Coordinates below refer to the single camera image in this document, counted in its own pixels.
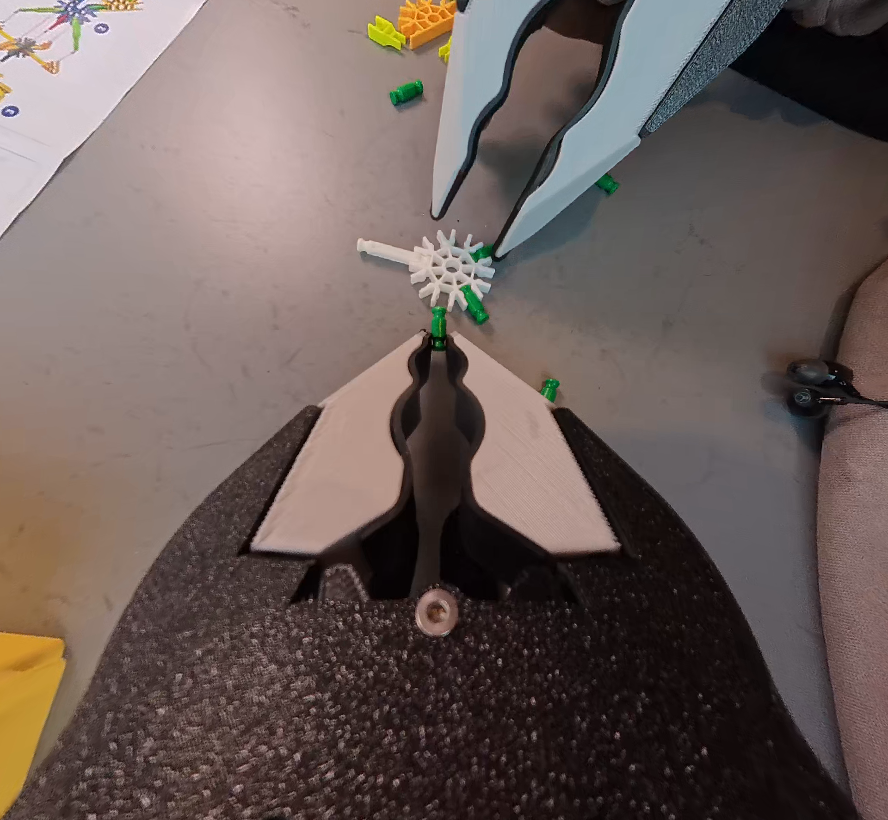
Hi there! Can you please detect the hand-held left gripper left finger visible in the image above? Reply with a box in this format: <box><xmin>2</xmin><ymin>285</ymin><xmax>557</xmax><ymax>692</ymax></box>
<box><xmin>248</xmin><ymin>329</ymin><xmax>432</xmax><ymax>567</ymax></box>

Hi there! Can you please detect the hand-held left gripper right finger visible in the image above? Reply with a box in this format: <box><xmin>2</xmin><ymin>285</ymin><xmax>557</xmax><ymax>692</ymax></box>
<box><xmin>446</xmin><ymin>331</ymin><xmax>622</xmax><ymax>559</ymax></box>

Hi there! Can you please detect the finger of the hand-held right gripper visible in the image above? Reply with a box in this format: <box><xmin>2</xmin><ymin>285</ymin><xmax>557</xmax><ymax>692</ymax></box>
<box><xmin>491</xmin><ymin>0</ymin><xmax>739</xmax><ymax>261</ymax></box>
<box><xmin>430</xmin><ymin>0</ymin><xmax>592</xmax><ymax>221</ymax></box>

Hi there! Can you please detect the yellow half-round connector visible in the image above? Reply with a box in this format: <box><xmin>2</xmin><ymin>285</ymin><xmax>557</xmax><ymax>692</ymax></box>
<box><xmin>397</xmin><ymin>0</ymin><xmax>459</xmax><ymax>50</ymax></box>

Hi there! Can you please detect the white snowflake connector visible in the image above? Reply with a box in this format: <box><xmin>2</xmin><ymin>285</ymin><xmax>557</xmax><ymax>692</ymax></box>
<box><xmin>408</xmin><ymin>229</ymin><xmax>497</xmax><ymax>313</ymax></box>

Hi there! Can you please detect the white rod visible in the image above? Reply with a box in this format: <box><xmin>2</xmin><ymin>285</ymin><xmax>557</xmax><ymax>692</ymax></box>
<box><xmin>356</xmin><ymin>237</ymin><xmax>424</xmax><ymax>266</ymax></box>

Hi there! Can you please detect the yellow plastic bin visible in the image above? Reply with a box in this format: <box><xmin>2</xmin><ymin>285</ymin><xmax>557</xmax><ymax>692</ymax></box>
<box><xmin>0</xmin><ymin>631</ymin><xmax>68</xmax><ymax>800</ymax></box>

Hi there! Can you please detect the grey desk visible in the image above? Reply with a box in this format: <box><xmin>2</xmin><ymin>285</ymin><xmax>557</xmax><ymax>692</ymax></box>
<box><xmin>0</xmin><ymin>0</ymin><xmax>868</xmax><ymax>786</ymax></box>

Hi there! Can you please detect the folded paper instruction sheet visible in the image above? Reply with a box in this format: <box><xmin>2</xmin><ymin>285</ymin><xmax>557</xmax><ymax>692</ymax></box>
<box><xmin>0</xmin><ymin>0</ymin><xmax>265</xmax><ymax>238</ymax></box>

